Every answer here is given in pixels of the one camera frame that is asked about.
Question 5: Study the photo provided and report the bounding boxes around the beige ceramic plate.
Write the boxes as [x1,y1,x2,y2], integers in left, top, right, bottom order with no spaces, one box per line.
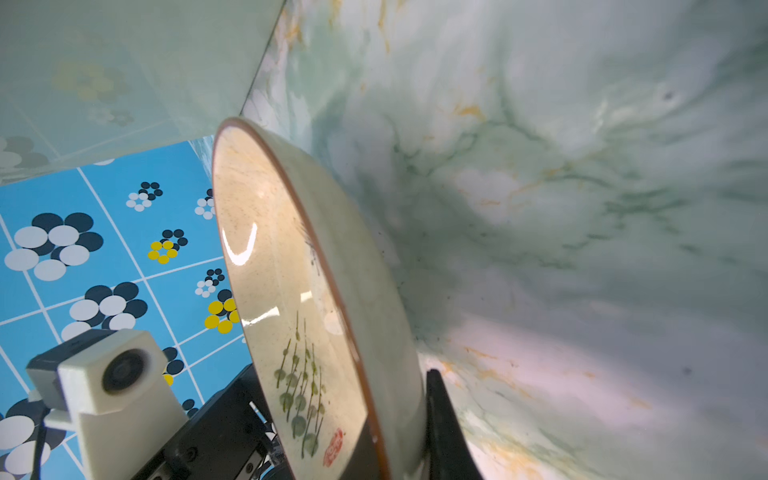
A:
[212,118,427,479]

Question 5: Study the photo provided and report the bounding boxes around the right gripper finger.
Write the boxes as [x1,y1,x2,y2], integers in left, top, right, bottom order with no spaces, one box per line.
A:
[426,369,483,480]

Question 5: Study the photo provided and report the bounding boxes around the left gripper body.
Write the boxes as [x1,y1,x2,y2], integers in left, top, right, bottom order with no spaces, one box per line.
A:
[134,364,294,479]

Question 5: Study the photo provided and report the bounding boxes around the mint green plastic bin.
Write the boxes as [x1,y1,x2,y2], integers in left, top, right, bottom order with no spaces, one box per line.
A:
[1,1,283,184]

